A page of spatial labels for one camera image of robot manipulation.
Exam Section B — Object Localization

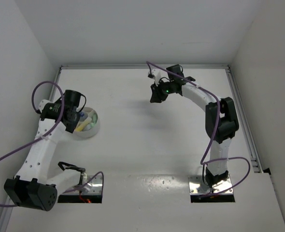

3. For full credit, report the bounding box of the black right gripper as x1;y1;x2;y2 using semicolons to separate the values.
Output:
151;79;174;103

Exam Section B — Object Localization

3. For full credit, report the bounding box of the yellow highlighter pen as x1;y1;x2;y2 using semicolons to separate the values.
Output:
75;120;90;132

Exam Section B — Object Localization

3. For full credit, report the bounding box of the green highlighter pen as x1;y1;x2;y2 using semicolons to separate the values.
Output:
91;113;98;124

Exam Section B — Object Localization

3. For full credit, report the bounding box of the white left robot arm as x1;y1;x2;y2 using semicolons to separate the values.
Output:
4;90;86;211

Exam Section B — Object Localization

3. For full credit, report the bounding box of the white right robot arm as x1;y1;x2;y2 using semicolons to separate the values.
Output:
147;63;239;188

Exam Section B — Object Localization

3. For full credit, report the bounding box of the white round divided container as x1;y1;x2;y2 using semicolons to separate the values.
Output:
73;107;100;139

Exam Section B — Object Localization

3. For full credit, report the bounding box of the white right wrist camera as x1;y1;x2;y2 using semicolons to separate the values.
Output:
148;69;162;86

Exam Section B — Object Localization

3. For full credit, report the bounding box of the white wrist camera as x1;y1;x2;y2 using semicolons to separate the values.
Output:
37;100;53;114
148;69;162;86

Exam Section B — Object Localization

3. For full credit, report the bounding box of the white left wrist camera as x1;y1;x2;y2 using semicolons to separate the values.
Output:
37;100;53;114

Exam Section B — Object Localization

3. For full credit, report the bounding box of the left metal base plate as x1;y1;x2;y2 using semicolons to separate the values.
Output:
64;173;103;195

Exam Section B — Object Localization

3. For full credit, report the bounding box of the metal base plate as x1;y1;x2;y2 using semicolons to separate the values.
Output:
64;173;103;195
188;175;233;196

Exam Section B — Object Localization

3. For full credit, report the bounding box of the aluminium frame rail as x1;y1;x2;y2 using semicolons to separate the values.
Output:
0;65;261;232

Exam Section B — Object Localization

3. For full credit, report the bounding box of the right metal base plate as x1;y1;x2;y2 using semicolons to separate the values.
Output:
188;175;233;196

